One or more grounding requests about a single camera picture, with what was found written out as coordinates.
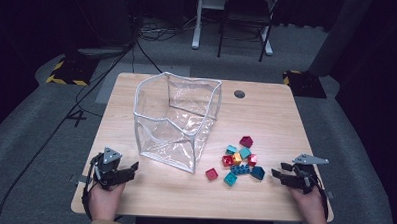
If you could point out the grey tape piece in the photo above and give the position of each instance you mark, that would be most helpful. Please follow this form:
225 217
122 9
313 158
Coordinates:
330 195
80 179

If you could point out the orange toy block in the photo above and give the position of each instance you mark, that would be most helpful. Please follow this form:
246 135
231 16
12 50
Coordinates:
237 158

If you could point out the maroon sloped toy block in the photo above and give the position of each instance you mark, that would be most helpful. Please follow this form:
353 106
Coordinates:
246 141

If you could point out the red toy block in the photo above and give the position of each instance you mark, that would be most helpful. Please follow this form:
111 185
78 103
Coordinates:
211 174
252 159
228 160

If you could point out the white desk frame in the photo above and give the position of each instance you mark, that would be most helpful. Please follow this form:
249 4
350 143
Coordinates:
197 25

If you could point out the clear plastic bag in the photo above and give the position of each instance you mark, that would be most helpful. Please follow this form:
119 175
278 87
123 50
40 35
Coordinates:
172 137

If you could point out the black equipment cabinet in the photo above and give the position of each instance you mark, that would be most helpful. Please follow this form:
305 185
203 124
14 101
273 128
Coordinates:
106 15

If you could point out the person's left hand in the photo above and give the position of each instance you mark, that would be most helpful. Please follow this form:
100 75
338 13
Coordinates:
105 203

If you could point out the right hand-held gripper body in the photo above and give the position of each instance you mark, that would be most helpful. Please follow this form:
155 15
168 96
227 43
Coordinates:
304 179

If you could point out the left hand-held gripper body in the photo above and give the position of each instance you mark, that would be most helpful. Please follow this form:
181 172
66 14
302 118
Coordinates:
106 172

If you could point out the yellow striped black stand base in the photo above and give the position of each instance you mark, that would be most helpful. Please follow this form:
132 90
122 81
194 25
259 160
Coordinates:
304 84
71 71

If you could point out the black metal chair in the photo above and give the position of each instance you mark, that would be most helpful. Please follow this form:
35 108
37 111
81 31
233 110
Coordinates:
220 42

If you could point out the teal cube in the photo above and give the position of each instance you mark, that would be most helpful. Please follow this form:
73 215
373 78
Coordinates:
240 169

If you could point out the person's right hand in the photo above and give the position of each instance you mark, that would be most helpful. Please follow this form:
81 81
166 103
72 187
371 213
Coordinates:
311 206

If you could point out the grey flat stand base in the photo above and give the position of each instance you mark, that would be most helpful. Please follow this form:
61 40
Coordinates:
102 52

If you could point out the grey curtain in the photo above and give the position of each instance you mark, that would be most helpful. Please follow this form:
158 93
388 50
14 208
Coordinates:
339 37

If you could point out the dark blue sloped toy block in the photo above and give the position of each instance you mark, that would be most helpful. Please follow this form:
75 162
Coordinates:
258 172

